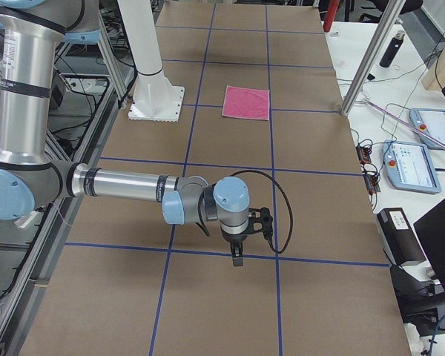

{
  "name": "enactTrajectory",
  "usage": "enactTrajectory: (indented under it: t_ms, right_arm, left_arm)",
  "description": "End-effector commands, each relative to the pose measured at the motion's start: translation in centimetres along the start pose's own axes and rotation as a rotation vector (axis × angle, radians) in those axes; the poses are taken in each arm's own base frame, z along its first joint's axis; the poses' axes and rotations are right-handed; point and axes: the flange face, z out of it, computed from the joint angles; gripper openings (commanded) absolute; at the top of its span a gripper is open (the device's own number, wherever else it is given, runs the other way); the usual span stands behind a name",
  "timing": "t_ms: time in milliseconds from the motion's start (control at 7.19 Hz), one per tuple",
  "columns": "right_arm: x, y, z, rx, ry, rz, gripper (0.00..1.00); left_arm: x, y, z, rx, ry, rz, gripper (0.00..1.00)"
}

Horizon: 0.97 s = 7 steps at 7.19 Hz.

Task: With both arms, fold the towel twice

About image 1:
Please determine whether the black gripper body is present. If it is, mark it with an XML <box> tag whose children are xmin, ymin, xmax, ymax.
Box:
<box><xmin>228</xmin><ymin>234</ymin><xmax>246</xmax><ymax>257</ymax></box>

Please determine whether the pink towel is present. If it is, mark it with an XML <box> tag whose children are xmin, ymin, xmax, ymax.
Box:
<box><xmin>222</xmin><ymin>85</ymin><xmax>270</xmax><ymax>121</ymax></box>

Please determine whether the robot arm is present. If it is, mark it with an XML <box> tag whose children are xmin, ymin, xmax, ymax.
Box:
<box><xmin>0</xmin><ymin>1</ymin><xmax>250</xmax><ymax>266</ymax></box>

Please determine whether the small circuit board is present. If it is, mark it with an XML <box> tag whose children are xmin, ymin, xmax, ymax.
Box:
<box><xmin>356</xmin><ymin>145</ymin><xmax>372</xmax><ymax>164</ymax></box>

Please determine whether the black box with label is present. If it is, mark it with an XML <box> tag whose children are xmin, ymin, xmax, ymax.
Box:
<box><xmin>376</xmin><ymin>208</ymin><xmax>426</xmax><ymax>266</ymax></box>

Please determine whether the near teach pendant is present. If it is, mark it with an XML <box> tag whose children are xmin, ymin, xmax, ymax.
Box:
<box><xmin>382</xmin><ymin>140</ymin><xmax>441</xmax><ymax>194</ymax></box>

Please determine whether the teach pendant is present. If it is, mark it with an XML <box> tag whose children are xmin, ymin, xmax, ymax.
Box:
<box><xmin>409</xmin><ymin>108</ymin><xmax>445</xmax><ymax>145</ymax></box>
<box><xmin>382</xmin><ymin>140</ymin><xmax>441</xmax><ymax>194</ymax></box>

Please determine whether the grabber stick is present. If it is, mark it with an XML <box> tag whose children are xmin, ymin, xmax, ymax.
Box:
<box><xmin>359</xmin><ymin>96</ymin><xmax>445</xmax><ymax>156</ymax></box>

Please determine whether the grey control box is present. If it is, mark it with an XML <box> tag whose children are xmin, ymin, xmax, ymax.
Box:
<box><xmin>50</xmin><ymin>77</ymin><xmax>66</xmax><ymax>110</ymax></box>

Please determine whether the far teach pendant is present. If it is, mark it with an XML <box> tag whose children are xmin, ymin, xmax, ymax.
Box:
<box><xmin>409</xmin><ymin>108</ymin><xmax>445</xmax><ymax>145</ymax></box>

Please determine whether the black water bottle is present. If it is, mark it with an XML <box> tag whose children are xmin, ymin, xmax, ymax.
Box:
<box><xmin>379</xmin><ymin>30</ymin><xmax>406</xmax><ymax>68</ymax></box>

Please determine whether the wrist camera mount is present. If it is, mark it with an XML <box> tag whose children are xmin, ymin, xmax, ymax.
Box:
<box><xmin>243</xmin><ymin>207</ymin><xmax>274</xmax><ymax>241</ymax></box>

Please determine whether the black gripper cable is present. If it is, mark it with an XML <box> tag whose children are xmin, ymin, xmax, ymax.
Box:
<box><xmin>230</xmin><ymin>169</ymin><xmax>294</xmax><ymax>254</ymax></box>

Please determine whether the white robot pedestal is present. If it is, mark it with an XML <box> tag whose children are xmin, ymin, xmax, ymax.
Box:
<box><xmin>118</xmin><ymin>0</ymin><xmax>185</xmax><ymax>122</ymax></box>

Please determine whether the aluminium frame post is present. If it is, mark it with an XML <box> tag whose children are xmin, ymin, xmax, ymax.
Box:
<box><xmin>340</xmin><ymin>0</ymin><xmax>406</xmax><ymax>116</ymax></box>

